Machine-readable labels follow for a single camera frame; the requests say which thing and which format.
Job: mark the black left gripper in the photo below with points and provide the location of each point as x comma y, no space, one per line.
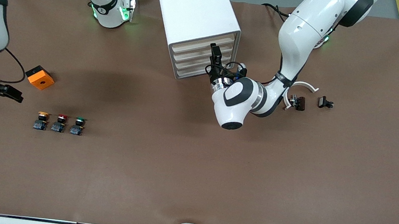
214,77

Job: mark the white plastic drawer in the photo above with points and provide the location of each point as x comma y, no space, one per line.
194,61
193,70
196,45
195,53

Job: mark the yellow push button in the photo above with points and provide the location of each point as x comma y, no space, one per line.
41,124

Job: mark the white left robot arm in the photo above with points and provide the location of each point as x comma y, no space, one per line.
302,33

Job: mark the white drawer cabinet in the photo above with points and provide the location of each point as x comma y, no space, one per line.
192,9

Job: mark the red push button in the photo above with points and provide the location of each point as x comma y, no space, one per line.
59,126

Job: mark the green push button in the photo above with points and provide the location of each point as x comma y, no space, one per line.
77,129

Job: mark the orange box with hole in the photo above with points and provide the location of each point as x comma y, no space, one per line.
41,81

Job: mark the small brown electrical component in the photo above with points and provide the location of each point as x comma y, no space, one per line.
300,103

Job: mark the brown table mat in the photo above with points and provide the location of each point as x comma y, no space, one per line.
193,164

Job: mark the small black electrical component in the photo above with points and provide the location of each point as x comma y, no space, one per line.
322,102

